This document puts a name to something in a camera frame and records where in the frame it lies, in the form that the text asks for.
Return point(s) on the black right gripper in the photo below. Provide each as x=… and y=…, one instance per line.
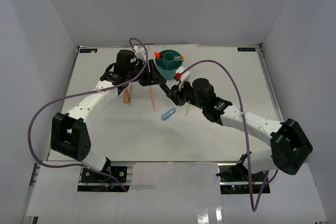
x=176, y=96

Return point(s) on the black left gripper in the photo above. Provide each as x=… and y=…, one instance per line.
x=152, y=78

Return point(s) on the orange cap black highlighter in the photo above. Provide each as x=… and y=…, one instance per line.
x=157, y=55

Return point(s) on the green cap black highlighter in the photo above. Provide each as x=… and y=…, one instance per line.
x=165, y=88

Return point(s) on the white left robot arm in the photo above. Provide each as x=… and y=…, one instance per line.
x=69, y=132

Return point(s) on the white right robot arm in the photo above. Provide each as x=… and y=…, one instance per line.
x=288, y=145

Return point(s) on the teal round organizer container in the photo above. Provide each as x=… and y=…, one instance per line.
x=166, y=65

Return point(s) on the blue correction tape dispenser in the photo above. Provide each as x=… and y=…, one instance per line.
x=168, y=114

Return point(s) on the pink pen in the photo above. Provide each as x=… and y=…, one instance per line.
x=152, y=98

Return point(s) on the orange eraser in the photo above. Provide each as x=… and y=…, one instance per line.
x=126, y=96

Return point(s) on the left black table label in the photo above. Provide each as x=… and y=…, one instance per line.
x=88, y=50

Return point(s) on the black table label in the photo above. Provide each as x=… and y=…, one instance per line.
x=88, y=50
x=246, y=49

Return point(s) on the right black table label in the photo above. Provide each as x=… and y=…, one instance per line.
x=246, y=49

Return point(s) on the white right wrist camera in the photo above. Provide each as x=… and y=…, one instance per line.
x=181, y=76

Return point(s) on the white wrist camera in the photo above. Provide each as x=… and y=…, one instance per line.
x=141, y=53
x=181, y=76

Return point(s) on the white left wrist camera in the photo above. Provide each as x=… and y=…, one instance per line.
x=141, y=53

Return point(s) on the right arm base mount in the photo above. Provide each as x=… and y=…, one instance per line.
x=234, y=179

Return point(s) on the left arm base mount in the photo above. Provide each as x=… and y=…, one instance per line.
x=119, y=172

